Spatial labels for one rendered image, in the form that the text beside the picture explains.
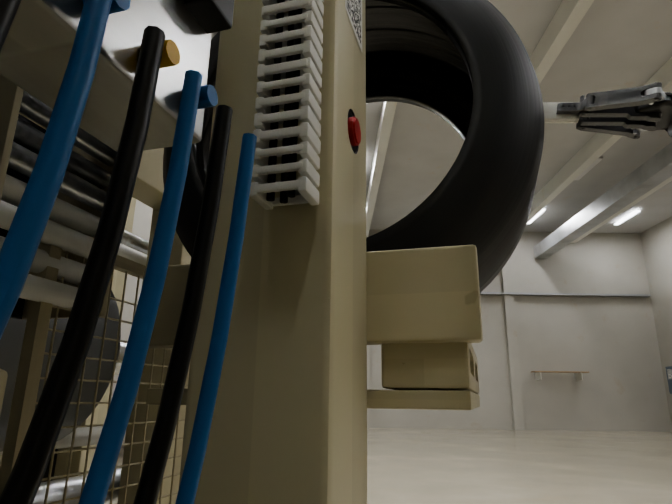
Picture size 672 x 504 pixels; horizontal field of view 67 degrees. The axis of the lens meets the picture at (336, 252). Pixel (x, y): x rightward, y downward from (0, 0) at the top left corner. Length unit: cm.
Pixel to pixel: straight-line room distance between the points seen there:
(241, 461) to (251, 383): 6
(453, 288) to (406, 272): 5
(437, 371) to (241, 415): 20
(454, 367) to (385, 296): 10
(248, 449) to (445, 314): 23
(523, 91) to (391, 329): 38
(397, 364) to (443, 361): 5
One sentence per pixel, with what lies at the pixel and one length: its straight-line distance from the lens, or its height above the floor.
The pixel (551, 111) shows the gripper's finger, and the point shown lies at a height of 124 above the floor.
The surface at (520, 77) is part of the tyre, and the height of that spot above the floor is 121.
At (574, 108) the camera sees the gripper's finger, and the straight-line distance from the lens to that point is 90.
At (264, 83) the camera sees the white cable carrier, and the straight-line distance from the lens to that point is 47.
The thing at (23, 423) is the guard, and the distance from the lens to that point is 72.
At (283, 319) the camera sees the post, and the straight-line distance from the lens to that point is 43.
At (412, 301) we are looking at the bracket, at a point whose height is 89.
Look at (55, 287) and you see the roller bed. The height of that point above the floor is 92.
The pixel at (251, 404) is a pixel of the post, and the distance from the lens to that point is 43.
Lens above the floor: 79
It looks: 16 degrees up
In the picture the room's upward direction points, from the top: 1 degrees clockwise
